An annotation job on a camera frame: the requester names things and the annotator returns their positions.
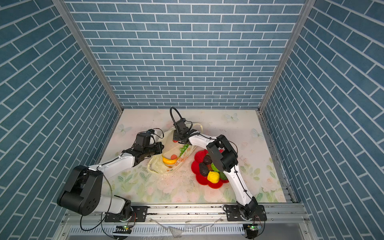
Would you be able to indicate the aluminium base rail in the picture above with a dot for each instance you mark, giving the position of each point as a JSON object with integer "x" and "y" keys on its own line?
{"x": 287, "y": 221}

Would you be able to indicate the yellow fake lemon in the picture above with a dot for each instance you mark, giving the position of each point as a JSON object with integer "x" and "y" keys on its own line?
{"x": 213, "y": 177}

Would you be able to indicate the green spotted fake fruit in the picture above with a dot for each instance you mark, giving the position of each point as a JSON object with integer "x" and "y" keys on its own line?
{"x": 214, "y": 168}

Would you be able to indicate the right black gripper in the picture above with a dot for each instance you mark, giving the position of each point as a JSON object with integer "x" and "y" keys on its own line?
{"x": 175, "y": 137}

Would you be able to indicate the red flower-shaped plate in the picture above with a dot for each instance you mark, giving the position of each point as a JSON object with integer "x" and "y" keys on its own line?
{"x": 198, "y": 158}

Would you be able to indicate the yellow fake banana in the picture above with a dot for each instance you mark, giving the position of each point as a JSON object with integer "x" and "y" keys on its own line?
{"x": 171, "y": 161}

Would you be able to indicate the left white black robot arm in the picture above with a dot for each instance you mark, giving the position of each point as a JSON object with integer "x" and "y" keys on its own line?
{"x": 82, "y": 192}

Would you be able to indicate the dark brown fake fruit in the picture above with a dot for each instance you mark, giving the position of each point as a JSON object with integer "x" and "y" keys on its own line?
{"x": 207, "y": 160}

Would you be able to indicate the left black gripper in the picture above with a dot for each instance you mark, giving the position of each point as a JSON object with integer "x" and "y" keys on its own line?
{"x": 159, "y": 150}

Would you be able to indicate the yellow plastic fruit-print bag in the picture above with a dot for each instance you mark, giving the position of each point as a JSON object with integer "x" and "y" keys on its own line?
{"x": 156, "y": 165}

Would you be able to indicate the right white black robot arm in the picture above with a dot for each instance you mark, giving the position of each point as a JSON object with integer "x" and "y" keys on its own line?
{"x": 225, "y": 159}

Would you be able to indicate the dark fake avocado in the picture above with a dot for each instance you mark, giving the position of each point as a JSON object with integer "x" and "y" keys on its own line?
{"x": 203, "y": 169}

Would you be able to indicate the green fake grape bunch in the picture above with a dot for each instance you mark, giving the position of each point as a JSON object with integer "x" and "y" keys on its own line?
{"x": 185, "y": 150}

